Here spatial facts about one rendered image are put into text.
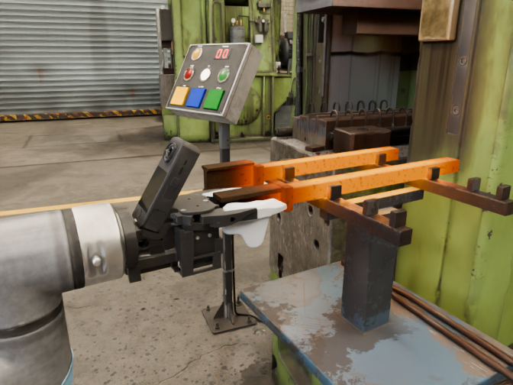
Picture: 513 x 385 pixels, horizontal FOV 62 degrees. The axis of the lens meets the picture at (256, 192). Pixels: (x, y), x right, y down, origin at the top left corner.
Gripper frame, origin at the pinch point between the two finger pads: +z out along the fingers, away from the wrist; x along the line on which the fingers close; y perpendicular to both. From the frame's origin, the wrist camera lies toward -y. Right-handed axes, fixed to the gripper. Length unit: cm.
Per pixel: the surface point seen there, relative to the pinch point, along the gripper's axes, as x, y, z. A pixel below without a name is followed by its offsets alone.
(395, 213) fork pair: 14.7, -0.7, 9.0
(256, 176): -9.7, 0.2, 3.9
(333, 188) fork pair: 2.8, -0.5, 9.3
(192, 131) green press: -511, 82, 183
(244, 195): 1.4, -1.1, -4.2
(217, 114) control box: -89, 1, 33
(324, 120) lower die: -42, -2, 43
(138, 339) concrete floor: -111, 97, 3
